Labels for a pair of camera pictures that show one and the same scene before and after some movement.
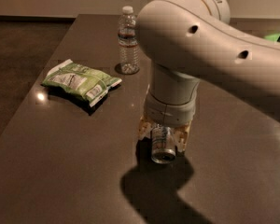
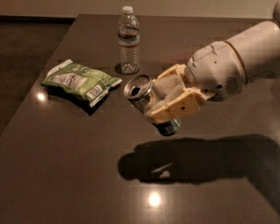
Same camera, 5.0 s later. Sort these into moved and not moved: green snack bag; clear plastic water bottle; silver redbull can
Moved: silver redbull can
Not moved: clear plastic water bottle; green snack bag
